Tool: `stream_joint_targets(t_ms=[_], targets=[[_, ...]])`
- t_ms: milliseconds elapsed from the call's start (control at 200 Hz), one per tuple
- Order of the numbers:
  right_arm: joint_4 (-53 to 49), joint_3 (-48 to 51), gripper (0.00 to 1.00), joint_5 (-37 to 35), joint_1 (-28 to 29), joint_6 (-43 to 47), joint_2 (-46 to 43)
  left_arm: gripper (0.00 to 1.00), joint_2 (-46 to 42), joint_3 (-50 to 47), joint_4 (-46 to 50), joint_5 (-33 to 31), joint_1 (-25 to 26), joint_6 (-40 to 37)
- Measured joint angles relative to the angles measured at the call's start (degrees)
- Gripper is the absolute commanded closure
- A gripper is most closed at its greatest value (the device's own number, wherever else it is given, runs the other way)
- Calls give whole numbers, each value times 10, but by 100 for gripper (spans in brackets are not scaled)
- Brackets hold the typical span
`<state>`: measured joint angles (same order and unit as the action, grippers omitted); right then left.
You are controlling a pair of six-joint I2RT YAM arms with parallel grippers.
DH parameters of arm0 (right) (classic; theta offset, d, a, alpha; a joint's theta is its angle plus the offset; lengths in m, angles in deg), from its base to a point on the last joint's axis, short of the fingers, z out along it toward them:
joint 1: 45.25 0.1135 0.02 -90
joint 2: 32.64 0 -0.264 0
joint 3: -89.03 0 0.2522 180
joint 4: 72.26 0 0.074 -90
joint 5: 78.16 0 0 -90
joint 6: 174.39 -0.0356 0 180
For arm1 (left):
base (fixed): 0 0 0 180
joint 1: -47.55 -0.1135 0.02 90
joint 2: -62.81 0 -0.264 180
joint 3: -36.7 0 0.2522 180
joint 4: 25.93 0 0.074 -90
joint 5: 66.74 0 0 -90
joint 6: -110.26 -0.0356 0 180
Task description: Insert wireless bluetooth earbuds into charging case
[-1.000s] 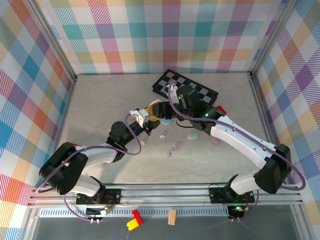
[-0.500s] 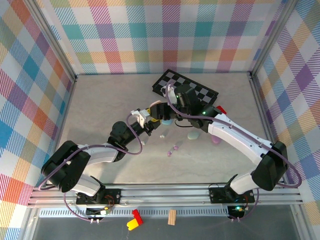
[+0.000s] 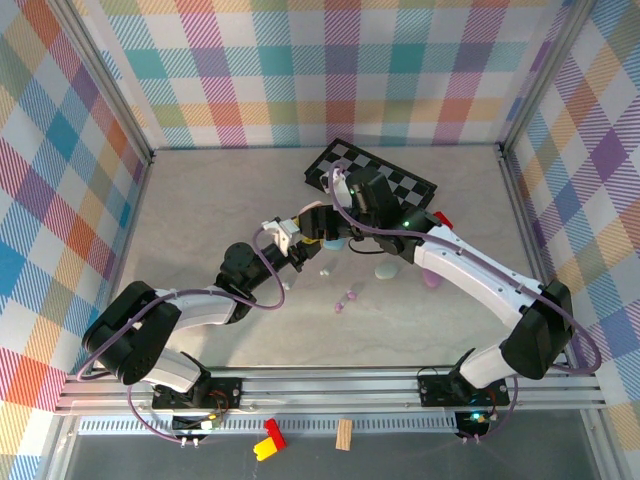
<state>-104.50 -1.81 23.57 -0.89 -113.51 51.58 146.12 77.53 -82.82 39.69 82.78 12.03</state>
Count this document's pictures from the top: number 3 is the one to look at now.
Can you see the yellow toy brick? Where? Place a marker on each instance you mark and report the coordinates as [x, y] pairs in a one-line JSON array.
[[264, 450]]

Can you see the red block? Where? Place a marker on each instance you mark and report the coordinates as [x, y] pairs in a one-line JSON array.
[[442, 218]]

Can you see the black grey chessboard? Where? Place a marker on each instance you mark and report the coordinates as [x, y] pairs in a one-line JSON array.
[[360, 155]]

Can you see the red toy brick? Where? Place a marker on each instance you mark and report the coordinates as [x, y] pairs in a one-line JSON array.
[[275, 430]]

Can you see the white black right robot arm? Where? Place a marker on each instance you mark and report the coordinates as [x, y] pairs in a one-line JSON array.
[[465, 267]]

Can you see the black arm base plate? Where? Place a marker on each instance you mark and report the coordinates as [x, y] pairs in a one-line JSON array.
[[227, 395], [435, 392]]

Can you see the purple earbud case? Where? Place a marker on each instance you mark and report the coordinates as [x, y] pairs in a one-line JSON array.
[[431, 281]]

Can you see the aluminium frame post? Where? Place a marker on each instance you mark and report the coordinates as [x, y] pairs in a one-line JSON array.
[[115, 85], [600, 450], [57, 450], [537, 85]]

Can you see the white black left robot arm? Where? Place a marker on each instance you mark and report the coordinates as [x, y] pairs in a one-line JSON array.
[[200, 305]]

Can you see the small circuit board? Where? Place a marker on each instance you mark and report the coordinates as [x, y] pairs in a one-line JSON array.
[[475, 419], [200, 425]]

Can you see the blue earbud case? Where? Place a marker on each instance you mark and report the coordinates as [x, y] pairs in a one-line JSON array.
[[334, 246]]

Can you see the purple earbud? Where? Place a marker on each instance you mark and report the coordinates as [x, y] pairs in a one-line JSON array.
[[352, 295], [339, 306]]

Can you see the small wooden block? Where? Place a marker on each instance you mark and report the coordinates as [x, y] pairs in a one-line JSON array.
[[344, 435]]

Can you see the wide aluminium base rail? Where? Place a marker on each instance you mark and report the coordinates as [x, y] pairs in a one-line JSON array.
[[325, 387]]

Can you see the mint green earbud case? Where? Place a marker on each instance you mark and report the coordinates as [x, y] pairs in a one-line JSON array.
[[386, 271]]

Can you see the aluminium side rail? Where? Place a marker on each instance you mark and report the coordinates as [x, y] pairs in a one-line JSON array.
[[132, 225], [534, 225]]

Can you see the pink earbud case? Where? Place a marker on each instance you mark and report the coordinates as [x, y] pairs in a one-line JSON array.
[[312, 205]]

